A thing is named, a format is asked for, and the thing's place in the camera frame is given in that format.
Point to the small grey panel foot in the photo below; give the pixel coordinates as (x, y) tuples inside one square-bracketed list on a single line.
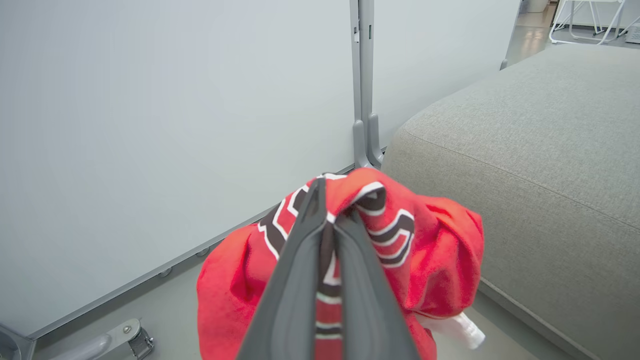
[(165, 272), (202, 251)]

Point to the grey fabric sofa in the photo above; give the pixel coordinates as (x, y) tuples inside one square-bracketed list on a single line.
[(525, 175)]

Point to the grey partition foot with caster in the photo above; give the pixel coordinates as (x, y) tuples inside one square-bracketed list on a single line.
[(115, 335)]

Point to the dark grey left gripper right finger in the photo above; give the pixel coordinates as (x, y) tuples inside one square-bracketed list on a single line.
[(365, 300)]

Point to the grey partition corner post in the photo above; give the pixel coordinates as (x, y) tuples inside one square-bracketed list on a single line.
[(12, 347)]

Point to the white partition panel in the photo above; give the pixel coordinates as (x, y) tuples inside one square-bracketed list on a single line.
[(440, 50), (150, 125)]

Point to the white folding chair frame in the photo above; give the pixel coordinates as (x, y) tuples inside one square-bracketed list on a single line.
[(580, 42)]

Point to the red basketball jersey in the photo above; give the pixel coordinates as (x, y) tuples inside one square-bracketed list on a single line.
[(440, 250)]

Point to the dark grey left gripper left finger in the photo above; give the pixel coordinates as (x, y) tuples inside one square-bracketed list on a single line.
[(295, 280)]

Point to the grey partition joint post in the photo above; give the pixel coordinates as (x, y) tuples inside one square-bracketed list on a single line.
[(366, 75)]

